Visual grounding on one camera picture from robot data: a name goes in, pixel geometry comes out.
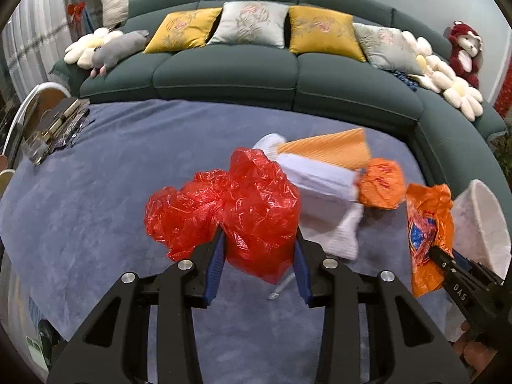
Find clear glass container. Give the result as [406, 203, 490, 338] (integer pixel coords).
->
[22, 131, 51, 165]

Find orange bag with blue print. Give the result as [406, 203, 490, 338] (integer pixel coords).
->
[406, 183, 455, 299]

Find crumpled orange plastic bag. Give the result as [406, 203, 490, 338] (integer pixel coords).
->
[357, 158, 406, 211]

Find blue patterned cloth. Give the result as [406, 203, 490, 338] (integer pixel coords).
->
[392, 70, 419, 91]

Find red patterned hanging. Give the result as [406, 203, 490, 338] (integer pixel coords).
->
[494, 84, 512, 119]

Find orange striped cloth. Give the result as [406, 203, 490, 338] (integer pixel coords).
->
[278, 127, 372, 171]

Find dark green sofa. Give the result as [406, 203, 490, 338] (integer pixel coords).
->
[50, 0, 508, 193]

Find red curtain tassel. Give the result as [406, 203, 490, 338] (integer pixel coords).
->
[67, 1, 87, 23]

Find pale grey embroidered cushion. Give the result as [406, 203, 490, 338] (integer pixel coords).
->
[353, 22, 425, 76]
[207, 1, 289, 49]

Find white sheer curtain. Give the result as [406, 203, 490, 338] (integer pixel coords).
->
[0, 0, 97, 105]

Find red plastic bag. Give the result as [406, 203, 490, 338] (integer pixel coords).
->
[145, 148, 301, 283]

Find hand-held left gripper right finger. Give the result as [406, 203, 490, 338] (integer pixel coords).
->
[294, 232, 471, 384]

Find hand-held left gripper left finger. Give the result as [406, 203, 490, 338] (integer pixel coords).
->
[47, 230, 227, 384]

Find red and white teddy bear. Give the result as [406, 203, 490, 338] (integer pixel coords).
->
[448, 20, 484, 89]

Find green potted plant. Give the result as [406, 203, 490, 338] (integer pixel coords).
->
[490, 132, 512, 173]

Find grey plush mouse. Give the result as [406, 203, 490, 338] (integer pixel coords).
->
[90, 30, 150, 78]

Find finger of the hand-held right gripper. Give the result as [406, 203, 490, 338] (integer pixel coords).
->
[452, 251, 503, 289]
[429, 246, 461, 289]

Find white textured paper towel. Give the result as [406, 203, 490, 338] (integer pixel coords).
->
[252, 133, 364, 260]

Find person's right hand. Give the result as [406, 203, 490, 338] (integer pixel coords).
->
[450, 322, 499, 384]

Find white round-back chair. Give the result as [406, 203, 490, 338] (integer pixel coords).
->
[2, 82, 68, 169]

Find yellow embroidered cushion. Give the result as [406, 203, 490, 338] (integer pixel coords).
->
[143, 7, 223, 54]
[288, 5, 367, 63]

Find white flower-shaped pillow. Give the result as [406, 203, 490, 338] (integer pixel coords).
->
[402, 31, 457, 92]
[64, 27, 124, 69]
[442, 76, 484, 122]

